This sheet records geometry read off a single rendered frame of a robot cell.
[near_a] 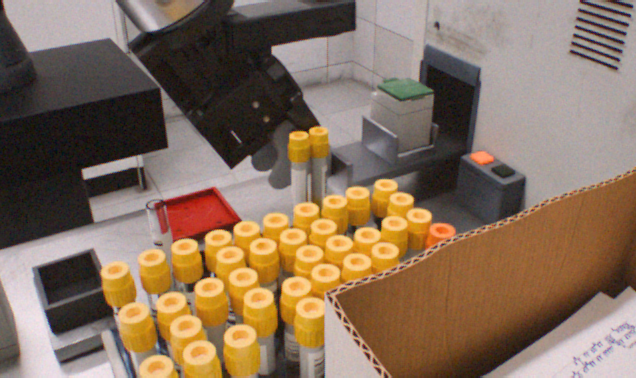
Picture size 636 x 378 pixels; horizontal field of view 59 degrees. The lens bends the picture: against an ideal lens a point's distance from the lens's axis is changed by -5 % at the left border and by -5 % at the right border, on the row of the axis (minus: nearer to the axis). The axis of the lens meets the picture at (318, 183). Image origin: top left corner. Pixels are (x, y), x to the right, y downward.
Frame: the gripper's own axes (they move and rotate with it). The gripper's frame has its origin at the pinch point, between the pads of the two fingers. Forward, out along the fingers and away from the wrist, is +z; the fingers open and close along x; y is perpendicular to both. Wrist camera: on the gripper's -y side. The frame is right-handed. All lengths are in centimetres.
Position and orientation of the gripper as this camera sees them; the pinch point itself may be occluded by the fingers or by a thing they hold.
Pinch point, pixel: (326, 162)
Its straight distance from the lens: 54.3
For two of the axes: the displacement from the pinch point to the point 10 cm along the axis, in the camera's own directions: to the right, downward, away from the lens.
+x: 4.9, 4.5, -7.4
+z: 4.4, 6.1, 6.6
